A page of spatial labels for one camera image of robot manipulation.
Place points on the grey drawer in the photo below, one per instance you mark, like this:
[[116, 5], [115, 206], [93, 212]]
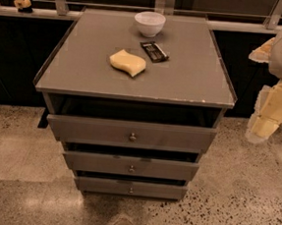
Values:
[[131, 134], [100, 185], [131, 166]]

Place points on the grey middle drawer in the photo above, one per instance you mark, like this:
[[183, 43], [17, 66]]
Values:
[[131, 166]]

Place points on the grey drawer cabinet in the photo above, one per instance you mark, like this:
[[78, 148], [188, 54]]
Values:
[[190, 89]]

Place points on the white ceramic bowl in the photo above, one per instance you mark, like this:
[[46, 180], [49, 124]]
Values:
[[149, 23]]

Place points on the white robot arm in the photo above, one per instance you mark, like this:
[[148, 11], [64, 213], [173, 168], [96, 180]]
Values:
[[275, 62]]

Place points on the grey bottom drawer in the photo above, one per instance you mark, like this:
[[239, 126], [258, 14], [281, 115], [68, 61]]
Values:
[[100, 185]]

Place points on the yellow object on black base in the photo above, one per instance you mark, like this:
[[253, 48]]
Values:
[[23, 6]]

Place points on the yellow sponge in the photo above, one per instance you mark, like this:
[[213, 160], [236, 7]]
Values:
[[127, 62]]

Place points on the black snack bar wrapper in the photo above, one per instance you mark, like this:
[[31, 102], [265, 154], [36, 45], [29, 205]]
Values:
[[155, 53]]

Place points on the grey top drawer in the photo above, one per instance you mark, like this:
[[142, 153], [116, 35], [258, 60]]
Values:
[[131, 134]]

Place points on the metal window railing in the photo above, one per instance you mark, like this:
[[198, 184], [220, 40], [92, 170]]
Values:
[[261, 16]]

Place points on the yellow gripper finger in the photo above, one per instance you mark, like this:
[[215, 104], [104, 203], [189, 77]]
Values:
[[262, 53], [267, 116]]

